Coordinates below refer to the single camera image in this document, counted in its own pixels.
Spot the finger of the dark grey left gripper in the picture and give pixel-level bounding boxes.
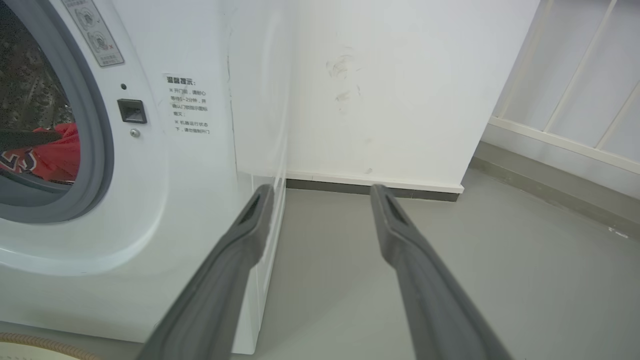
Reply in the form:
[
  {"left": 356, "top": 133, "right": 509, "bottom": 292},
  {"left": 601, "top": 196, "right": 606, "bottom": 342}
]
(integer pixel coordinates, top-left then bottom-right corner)
[{"left": 136, "top": 183, "right": 275, "bottom": 360}]

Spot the white railing frame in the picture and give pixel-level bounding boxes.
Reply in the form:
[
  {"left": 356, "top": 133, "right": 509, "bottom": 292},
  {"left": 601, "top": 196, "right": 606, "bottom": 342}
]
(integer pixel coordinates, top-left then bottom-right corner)
[{"left": 487, "top": 0, "right": 640, "bottom": 176}]

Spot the dark grey pointed right gripper left finger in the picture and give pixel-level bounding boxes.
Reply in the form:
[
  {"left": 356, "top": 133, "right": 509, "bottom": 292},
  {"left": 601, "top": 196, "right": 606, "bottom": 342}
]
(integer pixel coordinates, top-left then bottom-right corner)
[{"left": 0, "top": 129, "right": 64, "bottom": 152}]

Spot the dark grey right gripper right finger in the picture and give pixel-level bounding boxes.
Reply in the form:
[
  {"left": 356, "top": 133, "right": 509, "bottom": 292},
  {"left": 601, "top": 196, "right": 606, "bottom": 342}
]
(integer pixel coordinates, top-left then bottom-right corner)
[{"left": 369, "top": 184, "right": 513, "bottom": 360}]

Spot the red printed garment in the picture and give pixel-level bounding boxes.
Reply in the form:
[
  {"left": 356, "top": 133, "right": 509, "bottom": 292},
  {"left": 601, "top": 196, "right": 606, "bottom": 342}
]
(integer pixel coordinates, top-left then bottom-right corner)
[{"left": 0, "top": 122, "right": 81, "bottom": 183}]

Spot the white front-load washing machine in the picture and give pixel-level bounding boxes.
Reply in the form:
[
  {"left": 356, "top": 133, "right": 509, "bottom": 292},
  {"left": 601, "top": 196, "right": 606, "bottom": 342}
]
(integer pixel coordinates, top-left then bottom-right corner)
[{"left": 0, "top": 0, "right": 291, "bottom": 355}]

